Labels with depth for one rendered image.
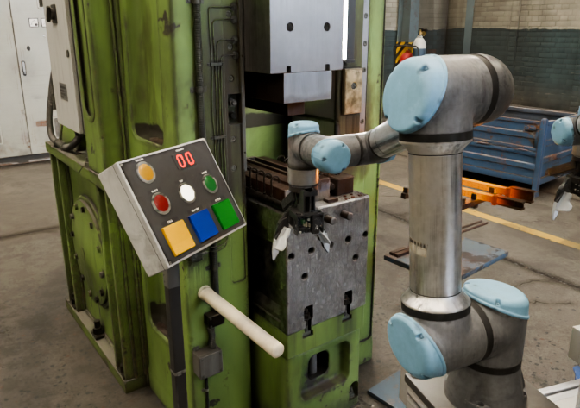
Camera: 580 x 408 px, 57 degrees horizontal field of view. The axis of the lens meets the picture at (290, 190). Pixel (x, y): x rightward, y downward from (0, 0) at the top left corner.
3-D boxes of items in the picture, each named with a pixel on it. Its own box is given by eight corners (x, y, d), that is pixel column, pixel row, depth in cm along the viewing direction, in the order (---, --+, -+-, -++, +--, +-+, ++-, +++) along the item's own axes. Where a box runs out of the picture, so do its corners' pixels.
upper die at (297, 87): (331, 98, 184) (331, 70, 181) (283, 103, 172) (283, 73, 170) (262, 88, 216) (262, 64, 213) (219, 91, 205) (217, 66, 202)
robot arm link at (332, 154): (366, 137, 119) (339, 129, 128) (322, 142, 114) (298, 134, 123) (365, 172, 121) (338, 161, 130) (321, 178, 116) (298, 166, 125)
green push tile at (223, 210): (240, 221, 153) (228, 197, 152) (224, 230, 147) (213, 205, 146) (235, 223, 154) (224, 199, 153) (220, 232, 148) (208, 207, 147)
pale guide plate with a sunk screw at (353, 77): (362, 112, 210) (363, 67, 205) (344, 115, 205) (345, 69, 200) (357, 111, 212) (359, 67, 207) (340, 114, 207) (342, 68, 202)
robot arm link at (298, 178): (283, 165, 134) (314, 162, 136) (283, 182, 135) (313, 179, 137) (293, 172, 127) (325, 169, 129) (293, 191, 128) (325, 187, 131)
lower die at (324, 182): (330, 197, 194) (330, 175, 192) (284, 209, 183) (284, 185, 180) (264, 173, 226) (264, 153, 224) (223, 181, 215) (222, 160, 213)
